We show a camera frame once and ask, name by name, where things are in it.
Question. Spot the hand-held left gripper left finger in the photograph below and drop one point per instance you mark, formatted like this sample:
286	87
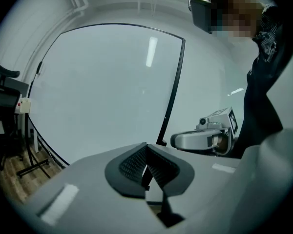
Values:
95	191

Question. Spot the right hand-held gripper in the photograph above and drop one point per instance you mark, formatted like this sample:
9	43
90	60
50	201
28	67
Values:
224	121

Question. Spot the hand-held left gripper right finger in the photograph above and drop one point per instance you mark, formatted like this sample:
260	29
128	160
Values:
200	186

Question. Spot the person's right hand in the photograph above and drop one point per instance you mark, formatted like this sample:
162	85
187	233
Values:
221	144

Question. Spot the person's black vest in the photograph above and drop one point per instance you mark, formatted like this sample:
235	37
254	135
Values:
258	106

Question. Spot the white desk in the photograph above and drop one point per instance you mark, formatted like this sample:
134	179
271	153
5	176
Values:
27	121

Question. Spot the cream box with red button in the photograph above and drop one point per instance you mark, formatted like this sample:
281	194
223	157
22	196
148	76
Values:
25	105

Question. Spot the black office chair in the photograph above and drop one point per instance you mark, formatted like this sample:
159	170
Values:
5	99

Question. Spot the person's striped shirt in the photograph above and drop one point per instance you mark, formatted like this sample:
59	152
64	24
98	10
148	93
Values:
268	33

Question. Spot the black head-mounted camera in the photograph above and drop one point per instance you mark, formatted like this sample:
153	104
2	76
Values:
201	11

